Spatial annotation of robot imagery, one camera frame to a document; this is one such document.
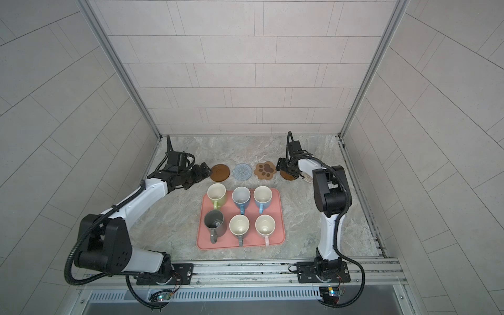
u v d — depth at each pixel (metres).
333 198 0.53
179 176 0.67
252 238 0.79
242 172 1.01
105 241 0.41
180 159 0.68
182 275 0.70
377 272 0.74
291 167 0.77
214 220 0.82
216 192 0.88
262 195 0.88
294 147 0.81
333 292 0.69
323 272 0.65
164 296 0.64
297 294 0.68
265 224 0.82
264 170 1.01
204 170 0.78
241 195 0.88
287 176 0.98
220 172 1.01
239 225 0.82
